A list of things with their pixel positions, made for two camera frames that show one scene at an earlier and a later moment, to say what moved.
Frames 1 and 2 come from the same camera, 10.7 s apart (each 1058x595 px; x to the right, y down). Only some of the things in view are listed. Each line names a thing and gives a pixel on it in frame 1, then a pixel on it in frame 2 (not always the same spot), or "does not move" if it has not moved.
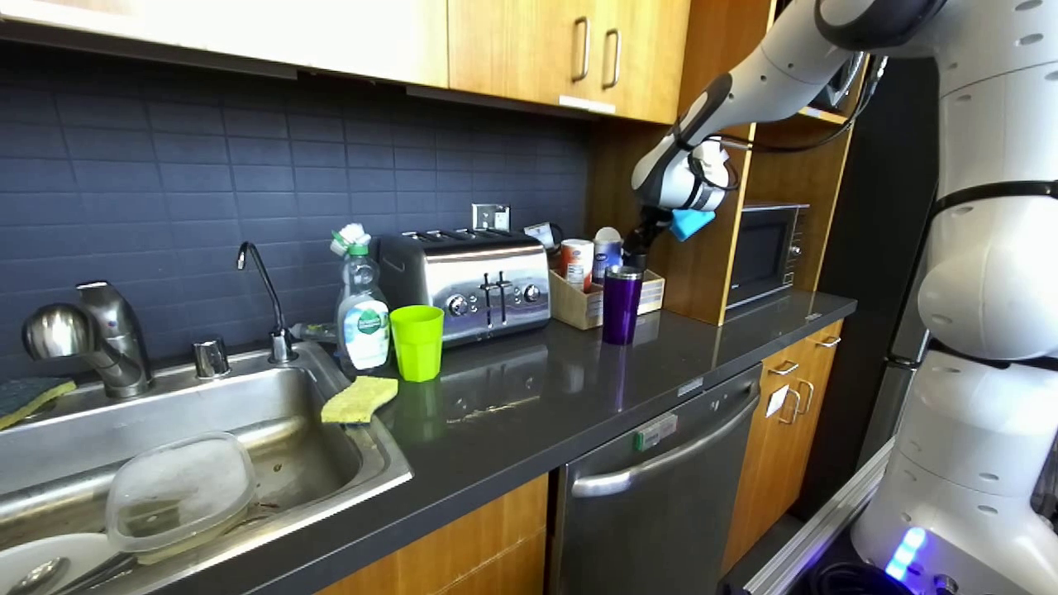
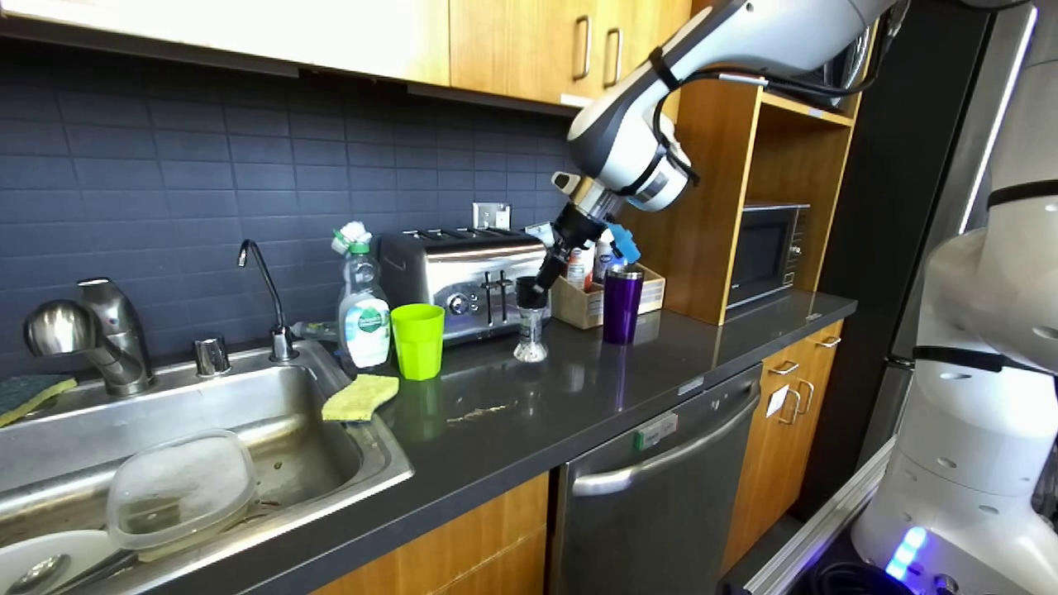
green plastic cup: x=416 y=341 does not move
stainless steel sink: x=300 y=430 does not move
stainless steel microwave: x=768 y=244 does not move
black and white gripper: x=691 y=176 to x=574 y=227
